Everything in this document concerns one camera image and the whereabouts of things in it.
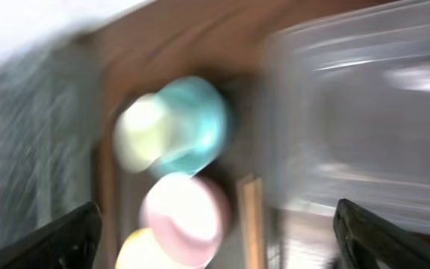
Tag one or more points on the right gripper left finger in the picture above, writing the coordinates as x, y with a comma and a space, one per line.
71, 241

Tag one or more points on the light blue bowl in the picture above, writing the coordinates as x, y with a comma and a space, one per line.
200, 124

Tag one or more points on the dark brown serving tray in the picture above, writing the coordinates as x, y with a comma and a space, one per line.
121, 194

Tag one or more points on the left wooden chopstick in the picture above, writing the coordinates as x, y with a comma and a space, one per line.
242, 202

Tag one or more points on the grey plastic dish rack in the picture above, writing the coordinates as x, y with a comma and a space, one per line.
50, 123

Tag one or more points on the yellow plate with food scraps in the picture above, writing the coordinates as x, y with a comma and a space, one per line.
141, 251

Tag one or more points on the wooden chopstick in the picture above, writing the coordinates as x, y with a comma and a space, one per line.
256, 224
242, 202

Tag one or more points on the cream plastic cup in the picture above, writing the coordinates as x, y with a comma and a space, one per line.
142, 133

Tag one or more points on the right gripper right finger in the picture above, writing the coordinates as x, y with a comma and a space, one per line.
366, 240

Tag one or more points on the right wooden chopstick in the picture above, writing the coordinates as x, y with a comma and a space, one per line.
256, 224

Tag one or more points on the clear plastic bin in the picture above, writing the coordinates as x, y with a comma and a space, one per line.
347, 114

